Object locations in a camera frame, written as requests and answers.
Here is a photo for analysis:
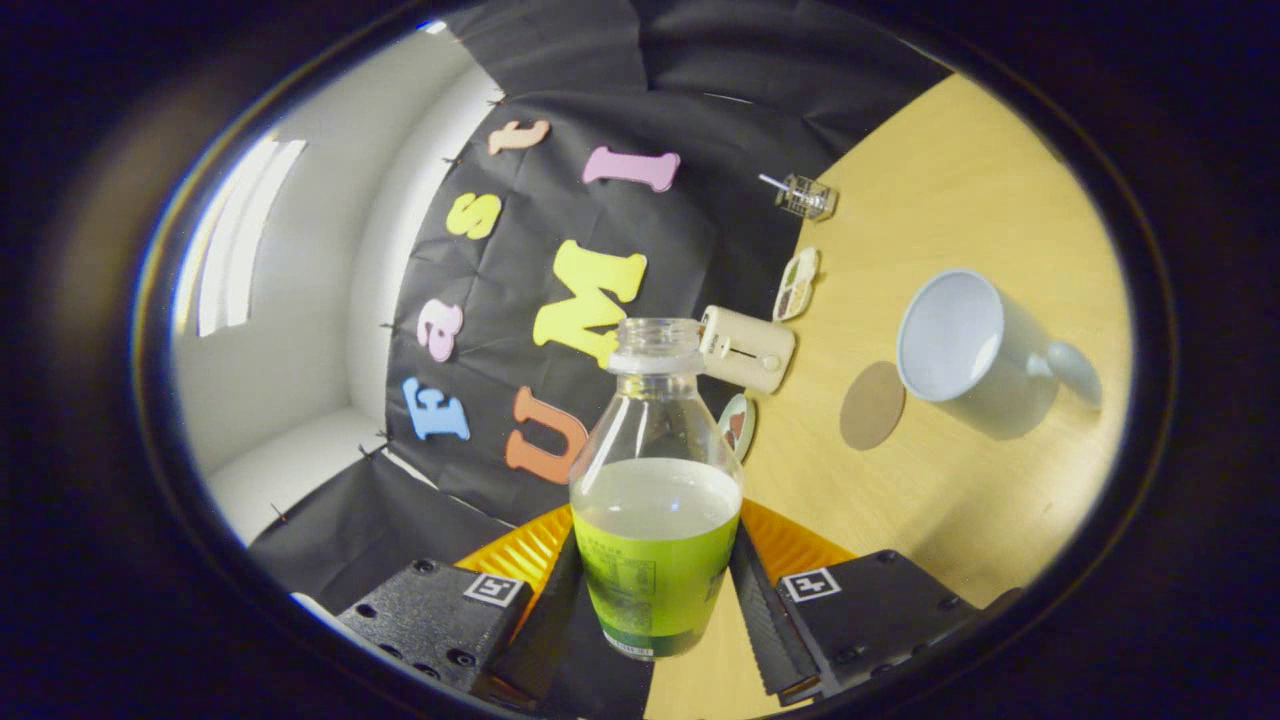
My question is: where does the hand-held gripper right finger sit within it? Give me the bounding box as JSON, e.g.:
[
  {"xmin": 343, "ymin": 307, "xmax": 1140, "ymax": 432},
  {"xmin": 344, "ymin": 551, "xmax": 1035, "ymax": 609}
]
[{"xmin": 728, "ymin": 498, "xmax": 1023, "ymax": 706}]

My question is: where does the white cup with handle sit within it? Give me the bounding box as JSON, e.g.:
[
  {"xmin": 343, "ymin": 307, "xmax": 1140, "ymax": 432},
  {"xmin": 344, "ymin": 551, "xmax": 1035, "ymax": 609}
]
[{"xmin": 896, "ymin": 268, "xmax": 1103, "ymax": 441}]

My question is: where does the green label juice bottle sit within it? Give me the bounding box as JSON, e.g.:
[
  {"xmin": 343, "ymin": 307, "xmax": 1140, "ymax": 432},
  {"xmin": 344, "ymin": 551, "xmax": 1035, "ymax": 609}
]
[{"xmin": 568, "ymin": 317, "xmax": 745, "ymax": 661}]

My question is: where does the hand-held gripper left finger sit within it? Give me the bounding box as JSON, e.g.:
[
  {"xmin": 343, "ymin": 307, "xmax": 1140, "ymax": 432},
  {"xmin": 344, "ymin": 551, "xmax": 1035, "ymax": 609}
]
[{"xmin": 335, "ymin": 503, "xmax": 586, "ymax": 711}]

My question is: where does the cream toaster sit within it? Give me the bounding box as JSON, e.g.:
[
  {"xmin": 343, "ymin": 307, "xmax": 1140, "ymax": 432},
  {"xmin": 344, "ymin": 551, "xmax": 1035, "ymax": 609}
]
[{"xmin": 698, "ymin": 305, "xmax": 797, "ymax": 395}]

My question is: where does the round pale green plate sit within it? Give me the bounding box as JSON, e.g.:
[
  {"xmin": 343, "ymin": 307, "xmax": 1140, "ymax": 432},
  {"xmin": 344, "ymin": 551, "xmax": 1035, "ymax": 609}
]
[{"xmin": 718, "ymin": 392, "xmax": 757, "ymax": 463}]

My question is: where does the wooden table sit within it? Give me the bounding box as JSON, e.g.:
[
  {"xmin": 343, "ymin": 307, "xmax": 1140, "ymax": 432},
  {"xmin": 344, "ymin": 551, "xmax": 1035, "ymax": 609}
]
[{"xmin": 645, "ymin": 72, "xmax": 1136, "ymax": 720}]

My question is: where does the round brown coaster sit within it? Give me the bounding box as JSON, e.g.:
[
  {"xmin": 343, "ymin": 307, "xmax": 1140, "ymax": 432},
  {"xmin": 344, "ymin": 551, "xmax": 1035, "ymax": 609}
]
[{"xmin": 839, "ymin": 360, "xmax": 907, "ymax": 451}]

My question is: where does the long ceiling light panel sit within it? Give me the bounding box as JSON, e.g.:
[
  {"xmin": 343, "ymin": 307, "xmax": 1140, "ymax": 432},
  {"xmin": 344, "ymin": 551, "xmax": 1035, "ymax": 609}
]
[{"xmin": 195, "ymin": 138, "xmax": 308, "ymax": 339}]

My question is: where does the white divided food tray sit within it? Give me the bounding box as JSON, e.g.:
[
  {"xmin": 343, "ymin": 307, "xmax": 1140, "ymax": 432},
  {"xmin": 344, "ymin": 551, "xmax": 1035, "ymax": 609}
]
[{"xmin": 772, "ymin": 246, "xmax": 821, "ymax": 323}]

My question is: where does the clear glass tumbler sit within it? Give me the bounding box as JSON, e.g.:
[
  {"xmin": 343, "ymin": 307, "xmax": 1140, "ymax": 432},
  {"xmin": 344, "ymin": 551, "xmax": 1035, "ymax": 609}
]
[{"xmin": 775, "ymin": 173, "xmax": 839, "ymax": 221}]

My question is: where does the black backdrop cloth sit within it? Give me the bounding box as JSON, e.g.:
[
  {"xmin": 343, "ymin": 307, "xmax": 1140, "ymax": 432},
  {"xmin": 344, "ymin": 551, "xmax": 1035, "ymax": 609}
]
[{"xmin": 250, "ymin": 0, "xmax": 951, "ymax": 611}]

